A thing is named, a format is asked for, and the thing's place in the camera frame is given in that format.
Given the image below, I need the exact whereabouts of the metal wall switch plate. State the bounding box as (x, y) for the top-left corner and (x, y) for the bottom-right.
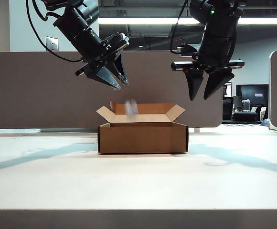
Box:
(45, 36), (60, 52)

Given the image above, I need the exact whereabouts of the black round seat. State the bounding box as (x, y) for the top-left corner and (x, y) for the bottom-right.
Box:
(232, 111), (259, 122)

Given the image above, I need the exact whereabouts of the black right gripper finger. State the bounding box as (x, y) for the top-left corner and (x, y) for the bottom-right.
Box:
(183, 70), (204, 102)
(203, 71), (235, 100)

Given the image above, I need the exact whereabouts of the open brown cardboard box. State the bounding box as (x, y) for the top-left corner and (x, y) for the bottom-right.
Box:
(96, 101), (190, 155)

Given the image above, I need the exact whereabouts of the small black monitor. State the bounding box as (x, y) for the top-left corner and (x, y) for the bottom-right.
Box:
(223, 82), (233, 97)

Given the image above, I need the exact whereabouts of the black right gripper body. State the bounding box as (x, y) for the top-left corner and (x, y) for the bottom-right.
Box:
(171, 60), (245, 73)

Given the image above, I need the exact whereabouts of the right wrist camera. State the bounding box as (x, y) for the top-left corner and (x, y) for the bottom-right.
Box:
(176, 43), (202, 57)

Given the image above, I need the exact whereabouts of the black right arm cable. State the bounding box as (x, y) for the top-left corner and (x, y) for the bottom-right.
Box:
(169, 0), (188, 54)

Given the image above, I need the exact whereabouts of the large black monitor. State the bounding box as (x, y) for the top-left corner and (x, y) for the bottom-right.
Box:
(236, 83), (270, 113)

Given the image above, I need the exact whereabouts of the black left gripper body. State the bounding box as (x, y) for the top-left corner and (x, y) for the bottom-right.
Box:
(75, 48), (124, 78)

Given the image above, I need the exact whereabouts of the printed paper ball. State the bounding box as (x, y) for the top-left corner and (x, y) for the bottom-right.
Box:
(124, 98), (139, 118)

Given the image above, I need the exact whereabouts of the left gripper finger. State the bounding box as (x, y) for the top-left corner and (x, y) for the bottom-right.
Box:
(88, 66), (122, 91)
(113, 55), (130, 86)

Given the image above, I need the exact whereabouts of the dark glass window pane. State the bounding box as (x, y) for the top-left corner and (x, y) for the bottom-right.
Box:
(99, 0), (225, 52)

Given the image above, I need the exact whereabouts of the long white ceiling light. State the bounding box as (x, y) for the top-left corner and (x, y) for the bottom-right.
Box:
(98, 17), (277, 25)

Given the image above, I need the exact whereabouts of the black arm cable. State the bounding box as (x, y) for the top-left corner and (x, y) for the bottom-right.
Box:
(25, 0), (84, 63)
(169, 0), (188, 54)

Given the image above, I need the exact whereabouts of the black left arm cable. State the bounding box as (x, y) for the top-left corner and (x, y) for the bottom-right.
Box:
(25, 0), (84, 63)

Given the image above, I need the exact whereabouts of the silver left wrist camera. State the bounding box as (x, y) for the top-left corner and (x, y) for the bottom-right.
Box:
(102, 32), (130, 52)

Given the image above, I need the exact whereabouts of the black office chair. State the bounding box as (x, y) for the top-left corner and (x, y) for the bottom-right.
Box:
(223, 98), (234, 120)

